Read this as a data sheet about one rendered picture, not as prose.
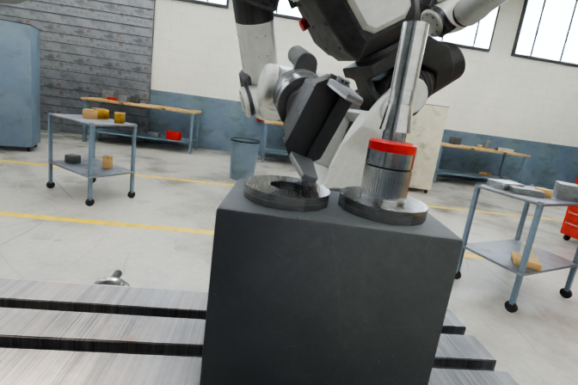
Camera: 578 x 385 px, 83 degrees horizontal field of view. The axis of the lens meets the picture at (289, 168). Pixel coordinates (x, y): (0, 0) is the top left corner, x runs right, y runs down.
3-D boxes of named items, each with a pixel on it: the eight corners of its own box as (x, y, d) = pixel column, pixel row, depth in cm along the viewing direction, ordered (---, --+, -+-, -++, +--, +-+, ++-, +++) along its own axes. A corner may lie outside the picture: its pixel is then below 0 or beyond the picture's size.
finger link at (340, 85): (341, 97, 35) (326, 83, 41) (365, 108, 36) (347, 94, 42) (347, 83, 35) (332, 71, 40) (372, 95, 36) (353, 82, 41)
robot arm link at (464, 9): (486, 16, 72) (438, 49, 91) (521, -8, 73) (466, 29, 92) (460, -24, 72) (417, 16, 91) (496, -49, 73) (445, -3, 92)
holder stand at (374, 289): (223, 313, 44) (239, 167, 40) (386, 333, 44) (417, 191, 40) (198, 390, 32) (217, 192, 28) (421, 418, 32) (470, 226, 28)
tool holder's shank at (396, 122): (370, 137, 34) (390, 22, 32) (394, 139, 35) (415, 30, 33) (391, 142, 31) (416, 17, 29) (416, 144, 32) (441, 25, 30)
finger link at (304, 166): (322, 180, 40) (311, 158, 45) (299, 172, 39) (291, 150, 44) (316, 191, 40) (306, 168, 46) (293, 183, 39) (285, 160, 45)
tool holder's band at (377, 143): (358, 145, 34) (359, 136, 34) (392, 148, 36) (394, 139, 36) (389, 153, 30) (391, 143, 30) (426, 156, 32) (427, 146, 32)
